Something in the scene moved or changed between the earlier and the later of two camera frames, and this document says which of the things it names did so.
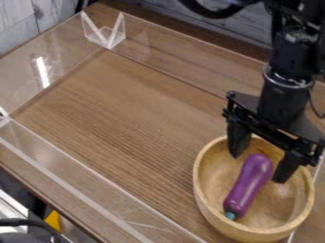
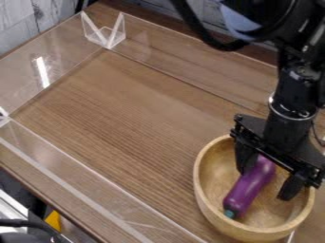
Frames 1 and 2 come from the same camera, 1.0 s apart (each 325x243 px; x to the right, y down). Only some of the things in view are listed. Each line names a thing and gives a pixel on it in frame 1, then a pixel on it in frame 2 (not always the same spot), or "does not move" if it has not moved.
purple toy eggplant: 253,177 does not move
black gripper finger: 287,164 to 290,187
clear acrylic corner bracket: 106,36 does not move
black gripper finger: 237,137 to 245,157
